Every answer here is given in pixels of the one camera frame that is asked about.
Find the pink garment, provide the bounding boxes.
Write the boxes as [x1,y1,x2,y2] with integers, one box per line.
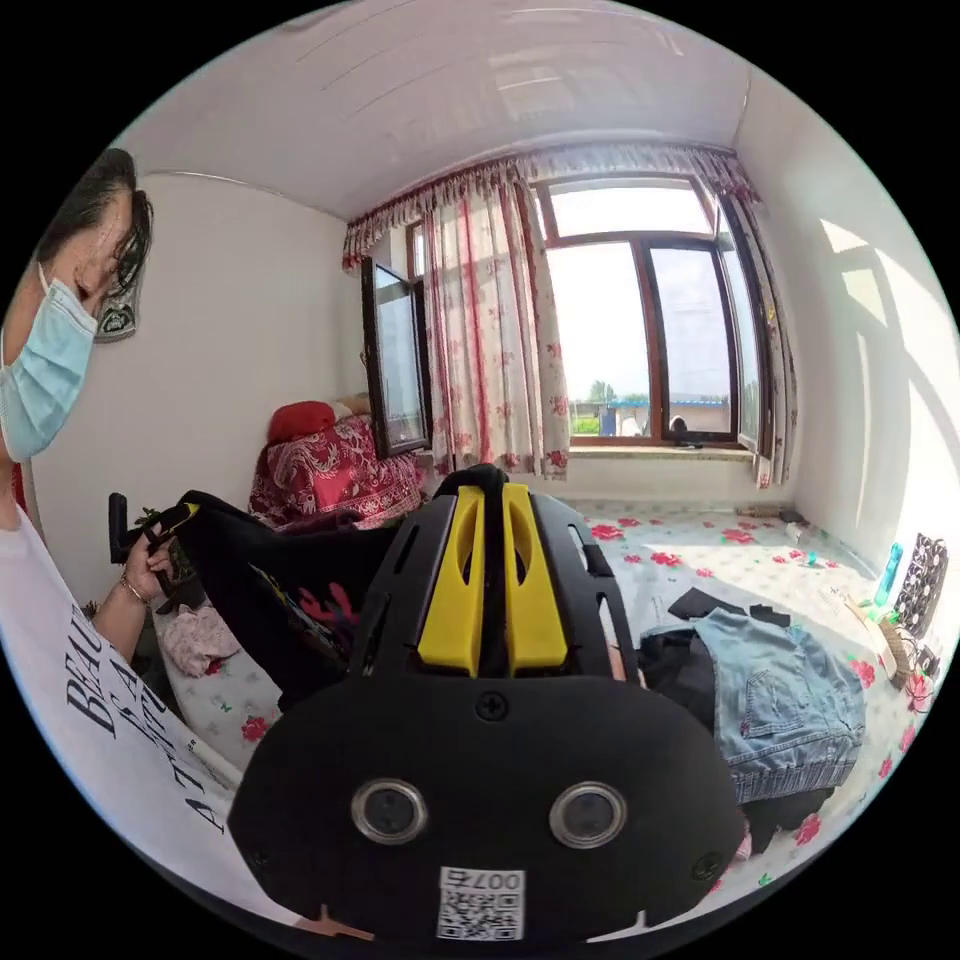
[162,605,244,679]

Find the person's left forearm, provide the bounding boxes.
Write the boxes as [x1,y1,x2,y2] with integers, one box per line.
[88,578,156,666]

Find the person's left hand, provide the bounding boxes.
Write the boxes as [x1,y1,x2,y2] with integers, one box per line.
[122,524,180,603]

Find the person's body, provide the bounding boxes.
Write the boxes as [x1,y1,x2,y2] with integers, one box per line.
[0,147,376,943]

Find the black dotted bag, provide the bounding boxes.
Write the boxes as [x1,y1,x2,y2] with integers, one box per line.
[895,531,951,640]

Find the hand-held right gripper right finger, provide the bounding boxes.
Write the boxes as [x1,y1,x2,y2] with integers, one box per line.
[501,482,570,670]

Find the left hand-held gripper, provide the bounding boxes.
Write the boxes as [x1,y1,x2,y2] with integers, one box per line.
[127,503,202,601]

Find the pile of clothes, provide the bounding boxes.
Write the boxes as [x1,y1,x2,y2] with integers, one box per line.
[637,587,868,858]

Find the red floral curtain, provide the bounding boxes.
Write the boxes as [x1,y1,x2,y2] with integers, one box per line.
[341,145,801,490]

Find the bed with floral sheet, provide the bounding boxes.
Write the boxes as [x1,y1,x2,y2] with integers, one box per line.
[153,494,943,901]

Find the red patterned folded quilt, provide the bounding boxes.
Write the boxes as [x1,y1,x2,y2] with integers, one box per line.
[248,413,430,535]

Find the green bottle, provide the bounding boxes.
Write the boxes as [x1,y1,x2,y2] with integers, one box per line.
[872,541,907,610]

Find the window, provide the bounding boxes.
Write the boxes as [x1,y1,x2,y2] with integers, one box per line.
[361,178,774,461]

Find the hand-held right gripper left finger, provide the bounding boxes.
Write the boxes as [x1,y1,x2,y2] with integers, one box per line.
[416,485,486,672]

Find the black hoodie with print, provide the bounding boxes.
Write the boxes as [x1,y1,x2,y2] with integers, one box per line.
[160,462,520,714]

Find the red pillow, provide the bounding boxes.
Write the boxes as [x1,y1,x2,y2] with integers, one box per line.
[267,400,340,445]

